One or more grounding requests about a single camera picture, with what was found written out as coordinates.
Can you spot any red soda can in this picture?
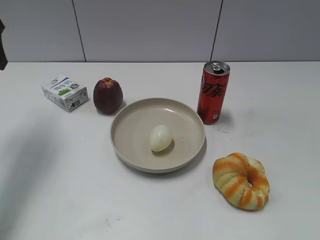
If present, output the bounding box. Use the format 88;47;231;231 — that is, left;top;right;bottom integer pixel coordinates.
196;60;230;125

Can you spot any orange striped bread ring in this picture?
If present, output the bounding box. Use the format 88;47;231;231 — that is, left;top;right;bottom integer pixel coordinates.
212;152;270;211

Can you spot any beige round plate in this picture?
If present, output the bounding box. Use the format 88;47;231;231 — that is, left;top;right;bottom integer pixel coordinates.
110;98;207;174

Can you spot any dark red apple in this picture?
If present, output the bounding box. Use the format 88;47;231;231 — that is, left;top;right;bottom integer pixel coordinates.
93;77;123;115

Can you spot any white egg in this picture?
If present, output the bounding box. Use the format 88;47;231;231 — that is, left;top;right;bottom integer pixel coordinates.
149;124;173;152

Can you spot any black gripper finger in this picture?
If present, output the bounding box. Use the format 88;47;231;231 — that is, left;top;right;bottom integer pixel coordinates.
0;20;8;71

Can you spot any small white milk carton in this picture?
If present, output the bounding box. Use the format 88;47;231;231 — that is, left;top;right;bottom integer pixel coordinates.
41;75;89;112

